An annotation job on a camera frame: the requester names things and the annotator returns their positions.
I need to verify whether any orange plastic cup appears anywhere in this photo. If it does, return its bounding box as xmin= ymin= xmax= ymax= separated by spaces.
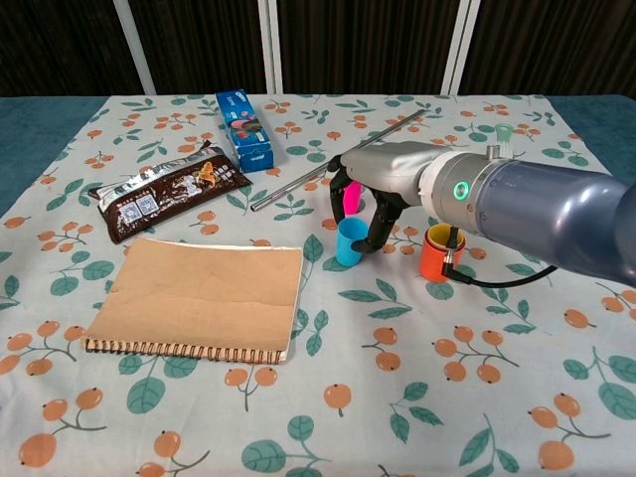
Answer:
xmin=418 ymin=228 xmax=467 ymax=284

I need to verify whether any blue plastic cup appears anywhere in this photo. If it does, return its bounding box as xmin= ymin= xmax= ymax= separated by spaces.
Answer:
xmin=335 ymin=219 xmax=370 ymax=266

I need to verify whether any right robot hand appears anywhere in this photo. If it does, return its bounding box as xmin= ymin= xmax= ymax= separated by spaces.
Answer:
xmin=327 ymin=141 xmax=448 ymax=255

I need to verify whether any brown spiral notebook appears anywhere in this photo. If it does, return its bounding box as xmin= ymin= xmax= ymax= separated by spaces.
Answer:
xmin=80 ymin=237 xmax=305 ymax=367

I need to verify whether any thin metal rod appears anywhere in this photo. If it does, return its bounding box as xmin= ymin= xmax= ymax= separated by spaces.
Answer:
xmin=250 ymin=109 xmax=427 ymax=214

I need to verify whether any blue cookie box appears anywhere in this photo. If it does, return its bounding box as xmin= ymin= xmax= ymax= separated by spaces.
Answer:
xmin=215 ymin=88 xmax=276 ymax=174

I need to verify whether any teal table cover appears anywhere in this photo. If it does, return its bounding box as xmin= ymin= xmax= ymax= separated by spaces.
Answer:
xmin=0 ymin=92 xmax=636 ymax=220

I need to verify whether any brown snack wrapper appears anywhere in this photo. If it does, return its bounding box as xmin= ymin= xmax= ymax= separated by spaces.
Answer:
xmin=87 ymin=140 xmax=253 ymax=245

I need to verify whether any yellow plastic cup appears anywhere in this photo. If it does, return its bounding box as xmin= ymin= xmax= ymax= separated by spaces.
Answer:
xmin=426 ymin=223 xmax=467 ymax=248

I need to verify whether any white partition frame post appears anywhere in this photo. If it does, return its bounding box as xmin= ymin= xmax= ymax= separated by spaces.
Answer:
xmin=111 ymin=0 xmax=156 ymax=95
xmin=440 ymin=0 xmax=482 ymax=95
xmin=256 ymin=0 xmax=285 ymax=95

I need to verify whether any floral tablecloth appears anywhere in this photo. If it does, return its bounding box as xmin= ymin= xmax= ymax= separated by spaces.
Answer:
xmin=0 ymin=92 xmax=636 ymax=477

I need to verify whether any pink plastic cup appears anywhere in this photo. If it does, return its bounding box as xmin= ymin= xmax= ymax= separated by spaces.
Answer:
xmin=344 ymin=181 xmax=364 ymax=218

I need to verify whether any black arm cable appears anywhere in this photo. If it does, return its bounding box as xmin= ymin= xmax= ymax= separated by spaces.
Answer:
xmin=440 ymin=226 xmax=560 ymax=288

